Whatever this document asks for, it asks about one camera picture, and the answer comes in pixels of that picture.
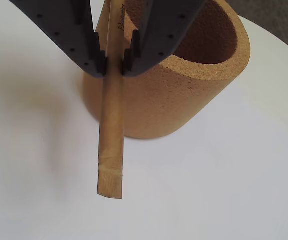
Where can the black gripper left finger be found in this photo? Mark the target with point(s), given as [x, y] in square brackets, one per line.
[66, 27]

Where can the wooden pen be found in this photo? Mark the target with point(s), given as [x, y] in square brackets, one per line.
[111, 125]

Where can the cork pen holder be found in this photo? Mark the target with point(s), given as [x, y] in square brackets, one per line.
[158, 100]

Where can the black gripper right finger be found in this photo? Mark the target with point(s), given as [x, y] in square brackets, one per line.
[163, 32]

